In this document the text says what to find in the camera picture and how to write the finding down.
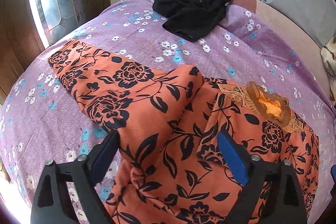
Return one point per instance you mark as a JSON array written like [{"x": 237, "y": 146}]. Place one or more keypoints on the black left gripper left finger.
[{"x": 52, "y": 202}]

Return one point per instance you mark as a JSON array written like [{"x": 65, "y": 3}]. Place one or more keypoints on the pink quilted mattress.
[{"x": 301, "y": 42}]

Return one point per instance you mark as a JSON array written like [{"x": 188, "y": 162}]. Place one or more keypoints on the purple floral bed sheet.
[{"x": 40, "y": 120}]

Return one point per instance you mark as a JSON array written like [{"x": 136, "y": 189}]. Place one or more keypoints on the black cloth garment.
[{"x": 191, "y": 19}]

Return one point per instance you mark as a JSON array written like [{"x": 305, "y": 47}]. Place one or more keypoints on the cream floral blanket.
[{"x": 328, "y": 56}]

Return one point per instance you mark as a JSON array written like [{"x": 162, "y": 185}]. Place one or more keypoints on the dark wooden window frame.
[{"x": 20, "y": 41}]

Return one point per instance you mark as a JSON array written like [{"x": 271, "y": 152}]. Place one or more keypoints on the orange black floral garment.
[{"x": 195, "y": 150}]

